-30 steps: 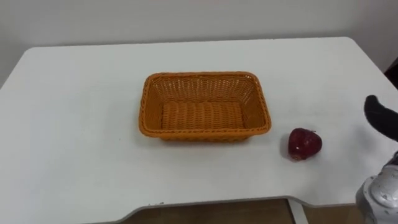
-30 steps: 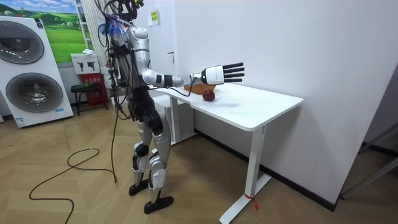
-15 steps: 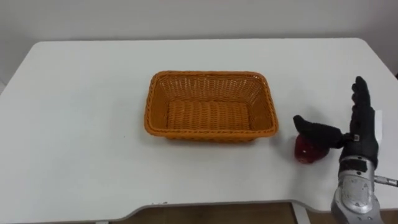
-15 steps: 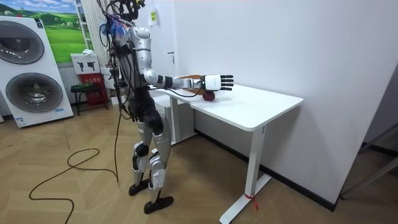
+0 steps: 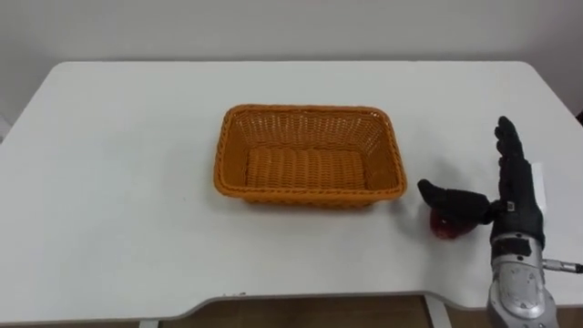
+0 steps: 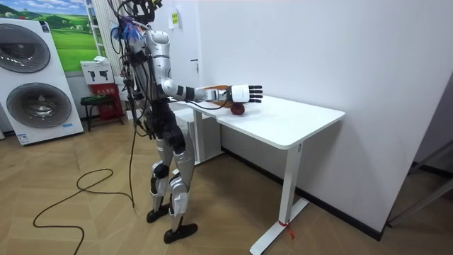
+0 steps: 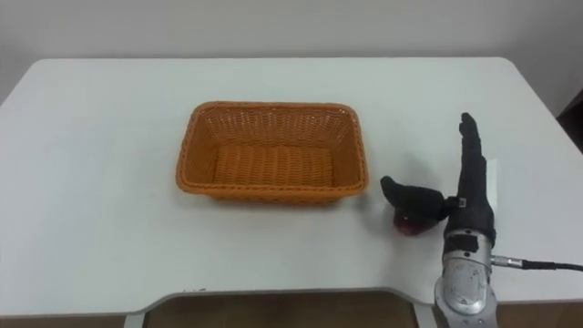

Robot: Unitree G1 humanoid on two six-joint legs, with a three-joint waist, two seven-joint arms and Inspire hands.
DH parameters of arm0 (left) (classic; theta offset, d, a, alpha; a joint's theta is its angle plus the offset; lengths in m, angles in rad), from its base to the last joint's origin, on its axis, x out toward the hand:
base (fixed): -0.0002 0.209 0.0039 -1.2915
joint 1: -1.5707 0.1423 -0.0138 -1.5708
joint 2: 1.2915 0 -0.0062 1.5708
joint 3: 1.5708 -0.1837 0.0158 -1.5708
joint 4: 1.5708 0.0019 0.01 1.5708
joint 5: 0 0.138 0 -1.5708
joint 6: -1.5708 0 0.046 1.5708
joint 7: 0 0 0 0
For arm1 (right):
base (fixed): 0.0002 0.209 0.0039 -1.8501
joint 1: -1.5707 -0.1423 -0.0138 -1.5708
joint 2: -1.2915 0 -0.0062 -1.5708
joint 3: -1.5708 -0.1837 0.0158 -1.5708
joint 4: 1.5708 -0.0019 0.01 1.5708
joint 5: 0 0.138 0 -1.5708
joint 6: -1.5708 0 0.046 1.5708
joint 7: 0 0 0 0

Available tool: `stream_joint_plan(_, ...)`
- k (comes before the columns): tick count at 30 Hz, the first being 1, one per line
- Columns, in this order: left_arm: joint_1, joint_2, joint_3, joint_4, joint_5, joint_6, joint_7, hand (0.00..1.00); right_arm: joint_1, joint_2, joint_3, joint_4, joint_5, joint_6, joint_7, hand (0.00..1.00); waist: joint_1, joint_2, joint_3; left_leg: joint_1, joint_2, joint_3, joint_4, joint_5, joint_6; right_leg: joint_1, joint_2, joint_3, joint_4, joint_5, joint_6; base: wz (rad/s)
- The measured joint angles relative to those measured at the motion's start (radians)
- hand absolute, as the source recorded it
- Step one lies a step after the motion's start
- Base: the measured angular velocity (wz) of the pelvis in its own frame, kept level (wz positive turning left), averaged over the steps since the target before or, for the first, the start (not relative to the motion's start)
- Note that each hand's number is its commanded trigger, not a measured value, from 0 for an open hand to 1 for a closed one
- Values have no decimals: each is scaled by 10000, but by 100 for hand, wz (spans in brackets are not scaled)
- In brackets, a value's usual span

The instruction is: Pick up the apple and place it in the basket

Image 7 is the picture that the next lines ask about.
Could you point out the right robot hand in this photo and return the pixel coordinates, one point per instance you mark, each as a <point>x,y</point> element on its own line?
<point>471,200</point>

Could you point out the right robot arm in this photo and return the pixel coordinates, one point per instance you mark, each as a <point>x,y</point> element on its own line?
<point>465,282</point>

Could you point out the red soft toy fruit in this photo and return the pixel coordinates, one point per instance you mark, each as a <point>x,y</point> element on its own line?
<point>412,224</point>

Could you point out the orange woven basket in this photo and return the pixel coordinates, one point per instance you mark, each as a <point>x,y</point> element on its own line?
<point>273,155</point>

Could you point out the white desk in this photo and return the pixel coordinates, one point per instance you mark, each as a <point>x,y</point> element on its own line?
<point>114,205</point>

